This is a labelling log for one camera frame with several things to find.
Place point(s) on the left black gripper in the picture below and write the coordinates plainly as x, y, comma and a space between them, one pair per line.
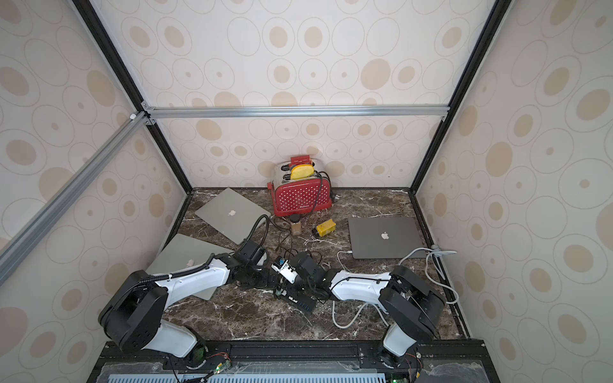
265, 274

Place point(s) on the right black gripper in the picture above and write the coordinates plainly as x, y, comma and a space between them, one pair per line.
297, 294

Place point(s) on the black power strip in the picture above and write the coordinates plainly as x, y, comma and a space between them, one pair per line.
298, 299

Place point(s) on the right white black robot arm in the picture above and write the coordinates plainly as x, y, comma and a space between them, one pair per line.
413, 305

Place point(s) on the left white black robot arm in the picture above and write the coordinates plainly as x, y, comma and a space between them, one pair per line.
133, 318

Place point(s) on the silver laptop back left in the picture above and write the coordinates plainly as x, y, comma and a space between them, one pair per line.
231, 214

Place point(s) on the silver laptop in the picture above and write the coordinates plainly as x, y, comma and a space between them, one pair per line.
184, 252
231, 214

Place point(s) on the silver laptop front left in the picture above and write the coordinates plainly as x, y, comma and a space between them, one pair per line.
184, 252

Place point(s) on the dark grey laptop right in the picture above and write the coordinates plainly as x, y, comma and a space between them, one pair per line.
383, 237

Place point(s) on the brown wooden block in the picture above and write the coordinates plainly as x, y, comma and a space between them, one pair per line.
296, 225

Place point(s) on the yellow plug adapter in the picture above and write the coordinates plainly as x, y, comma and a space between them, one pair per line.
324, 228

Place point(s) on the red toaster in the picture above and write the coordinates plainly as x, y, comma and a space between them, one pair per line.
300, 197

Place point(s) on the yellow toy bread slice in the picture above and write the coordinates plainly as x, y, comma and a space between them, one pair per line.
302, 171

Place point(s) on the red toy bread slice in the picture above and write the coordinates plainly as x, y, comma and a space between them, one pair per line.
300, 160

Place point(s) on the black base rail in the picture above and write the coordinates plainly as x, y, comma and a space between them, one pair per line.
303, 361

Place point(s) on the back aluminium rail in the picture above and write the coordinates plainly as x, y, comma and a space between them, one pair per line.
298, 111

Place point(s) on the aluminium rail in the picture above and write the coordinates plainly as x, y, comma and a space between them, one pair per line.
30, 236
298, 111

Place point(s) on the left aluminium rail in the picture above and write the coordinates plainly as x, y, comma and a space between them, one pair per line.
30, 236

